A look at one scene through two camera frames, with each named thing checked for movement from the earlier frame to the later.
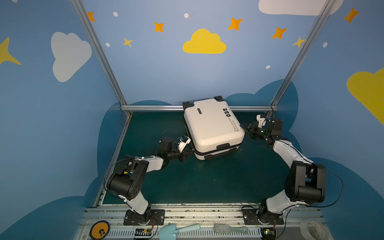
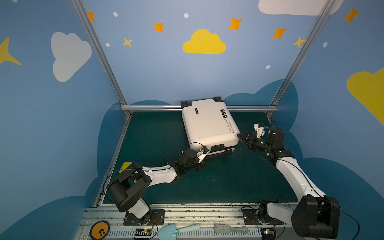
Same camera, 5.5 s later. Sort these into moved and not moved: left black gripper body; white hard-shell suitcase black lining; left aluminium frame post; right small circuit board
Moved: left black gripper body
Not moved: white hard-shell suitcase black lining; left aluminium frame post; right small circuit board
